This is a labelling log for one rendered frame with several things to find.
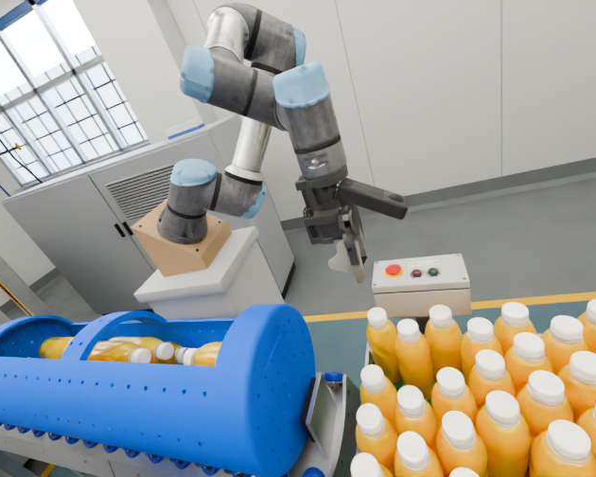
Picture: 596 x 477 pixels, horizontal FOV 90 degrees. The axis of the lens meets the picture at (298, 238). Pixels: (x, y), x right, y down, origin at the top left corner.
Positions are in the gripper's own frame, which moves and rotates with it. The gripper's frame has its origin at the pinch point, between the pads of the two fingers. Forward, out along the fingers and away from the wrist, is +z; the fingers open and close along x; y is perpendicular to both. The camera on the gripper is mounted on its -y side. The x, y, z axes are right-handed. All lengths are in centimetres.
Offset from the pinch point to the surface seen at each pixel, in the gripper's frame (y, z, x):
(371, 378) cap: 0.1, 12.5, 14.7
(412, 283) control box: -7.6, 11.7, -8.1
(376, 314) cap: -0.1, 12.5, 0.1
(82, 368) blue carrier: 53, 0, 24
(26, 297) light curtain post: 158, 12, -16
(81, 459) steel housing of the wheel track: 80, 34, 29
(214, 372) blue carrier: 21.4, 0.1, 23.3
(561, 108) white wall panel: -128, 57, -266
